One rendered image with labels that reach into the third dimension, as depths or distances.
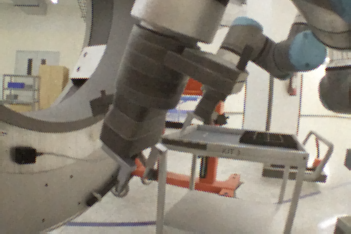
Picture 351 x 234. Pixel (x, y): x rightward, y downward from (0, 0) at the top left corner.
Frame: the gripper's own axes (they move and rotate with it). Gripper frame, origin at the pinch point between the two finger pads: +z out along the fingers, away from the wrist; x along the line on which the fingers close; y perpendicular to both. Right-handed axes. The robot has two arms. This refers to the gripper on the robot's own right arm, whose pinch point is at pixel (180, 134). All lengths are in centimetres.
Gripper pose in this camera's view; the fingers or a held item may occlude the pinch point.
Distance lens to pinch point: 63.2
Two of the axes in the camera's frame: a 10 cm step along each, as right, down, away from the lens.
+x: 1.7, 0.8, 9.8
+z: -4.8, 8.8, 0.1
